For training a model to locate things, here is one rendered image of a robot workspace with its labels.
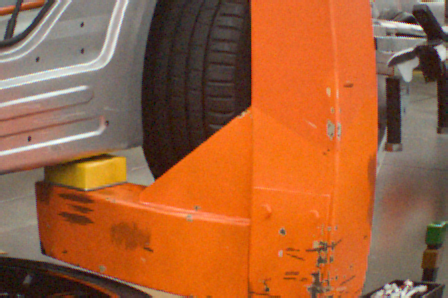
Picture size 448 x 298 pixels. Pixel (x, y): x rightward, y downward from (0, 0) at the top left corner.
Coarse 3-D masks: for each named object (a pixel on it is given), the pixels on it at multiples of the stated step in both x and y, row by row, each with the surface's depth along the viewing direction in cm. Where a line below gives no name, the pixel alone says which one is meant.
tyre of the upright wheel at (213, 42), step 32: (160, 0) 227; (192, 0) 222; (224, 0) 217; (160, 32) 224; (192, 32) 219; (224, 32) 214; (160, 64) 222; (192, 64) 217; (224, 64) 214; (160, 96) 222; (192, 96) 218; (224, 96) 214; (160, 128) 224; (192, 128) 220; (160, 160) 229
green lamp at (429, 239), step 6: (432, 222) 183; (438, 222) 183; (444, 222) 182; (432, 228) 181; (438, 228) 181; (444, 228) 182; (426, 234) 183; (432, 234) 182; (438, 234) 181; (444, 234) 183; (426, 240) 182; (432, 240) 182; (438, 240) 181
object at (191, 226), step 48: (240, 144) 184; (48, 192) 209; (96, 192) 204; (144, 192) 196; (192, 192) 190; (240, 192) 185; (48, 240) 211; (96, 240) 202; (144, 240) 195; (192, 240) 189; (240, 240) 183; (192, 288) 190; (240, 288) 185
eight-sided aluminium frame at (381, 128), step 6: (372, 0) 246; (372, 6) 246; (372, 12) 246; (378, 12) 249; (378, 126) 257; (384, 126) 255; (378, 132) 259; (384, 132) 254; (378, 138) 253; (384, 138) 253; (378, 144) 252; (384, 144) 254; (378, 150) 251; (384, 150) 254; (378, 156) 251; (384, 156) 254; (378, 162) 252; (378, 168) 252
